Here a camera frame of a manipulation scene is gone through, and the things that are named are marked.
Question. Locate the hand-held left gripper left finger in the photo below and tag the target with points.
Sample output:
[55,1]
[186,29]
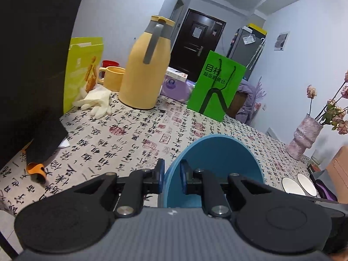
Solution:
[162,171]

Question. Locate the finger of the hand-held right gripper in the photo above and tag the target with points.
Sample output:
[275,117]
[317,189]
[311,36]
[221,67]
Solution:
[338,209]

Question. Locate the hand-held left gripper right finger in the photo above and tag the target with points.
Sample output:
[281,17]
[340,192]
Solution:
[184,174]

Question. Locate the blue bowl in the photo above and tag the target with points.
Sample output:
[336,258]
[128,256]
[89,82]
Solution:
[217,163]

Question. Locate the white bowl black rim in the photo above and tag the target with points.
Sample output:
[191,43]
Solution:
[307,186]
[289,186]

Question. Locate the grey purple cloth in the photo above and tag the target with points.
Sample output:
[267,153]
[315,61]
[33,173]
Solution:
[323,187]

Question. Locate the pink hard case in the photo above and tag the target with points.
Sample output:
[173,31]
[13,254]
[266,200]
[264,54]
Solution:
[338,168]

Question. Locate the red box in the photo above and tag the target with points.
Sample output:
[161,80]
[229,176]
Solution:
[314,167]

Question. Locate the drinking glass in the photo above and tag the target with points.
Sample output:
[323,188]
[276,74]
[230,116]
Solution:
[315,159]

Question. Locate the pink textured vase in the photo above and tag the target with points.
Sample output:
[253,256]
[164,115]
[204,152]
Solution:
[303,137]

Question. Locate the purple tissue pack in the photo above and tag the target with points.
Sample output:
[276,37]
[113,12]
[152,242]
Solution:
[176,88]

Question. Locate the wooden chair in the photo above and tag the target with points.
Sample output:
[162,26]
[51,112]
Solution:
[235,103]

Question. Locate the green paper bag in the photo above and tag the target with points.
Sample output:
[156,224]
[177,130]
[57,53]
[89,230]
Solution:
[217,87]

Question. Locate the cream rubber glove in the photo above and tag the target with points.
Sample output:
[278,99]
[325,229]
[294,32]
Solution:
[95,100]

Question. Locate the purple puffer jacket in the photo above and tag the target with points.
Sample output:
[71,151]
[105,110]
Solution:
[248,100]

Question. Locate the white flat box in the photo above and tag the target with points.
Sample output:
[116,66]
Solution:
[176,73]

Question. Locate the yellow thermos jug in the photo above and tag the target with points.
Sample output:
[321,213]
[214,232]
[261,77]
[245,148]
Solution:
[146,73]

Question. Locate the dried rose bouquet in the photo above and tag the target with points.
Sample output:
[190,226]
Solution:
[334,108]

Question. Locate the white paper slip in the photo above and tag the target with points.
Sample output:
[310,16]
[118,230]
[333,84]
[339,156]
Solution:
[64,143]

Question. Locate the yellow mug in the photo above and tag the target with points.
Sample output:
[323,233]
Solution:
[112,77]

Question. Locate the pale feather decoration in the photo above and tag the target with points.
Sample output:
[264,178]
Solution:
[259,89]

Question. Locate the red plastic basin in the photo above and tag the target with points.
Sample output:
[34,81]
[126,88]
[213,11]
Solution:
[110,63]

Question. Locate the orange tag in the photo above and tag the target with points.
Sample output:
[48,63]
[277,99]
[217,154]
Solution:
[36,170]

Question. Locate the yellow-green snack box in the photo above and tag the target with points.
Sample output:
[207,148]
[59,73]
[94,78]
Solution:
[78,68]

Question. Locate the dark entrance door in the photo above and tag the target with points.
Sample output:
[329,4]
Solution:
[195,40]

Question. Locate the white folded umbrella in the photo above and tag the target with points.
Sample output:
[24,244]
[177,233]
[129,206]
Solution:
[257,53]

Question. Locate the grey refrigerator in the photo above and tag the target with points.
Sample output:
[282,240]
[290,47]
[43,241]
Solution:
[244,46]

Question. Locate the white door notice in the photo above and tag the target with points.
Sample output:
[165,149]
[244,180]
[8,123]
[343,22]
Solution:
[196,31]

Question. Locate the white paper sheet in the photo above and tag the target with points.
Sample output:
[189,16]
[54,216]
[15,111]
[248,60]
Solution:
[248,39]

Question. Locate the grey interior door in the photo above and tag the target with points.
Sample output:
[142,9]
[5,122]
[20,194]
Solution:
[178,16]

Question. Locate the black paper bag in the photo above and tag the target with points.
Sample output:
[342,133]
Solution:
[32,73]

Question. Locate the yellow black box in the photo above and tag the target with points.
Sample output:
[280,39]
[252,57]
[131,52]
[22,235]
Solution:
[257,28]

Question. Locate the white wall panel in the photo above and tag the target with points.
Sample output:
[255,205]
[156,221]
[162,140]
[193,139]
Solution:
[281,41]

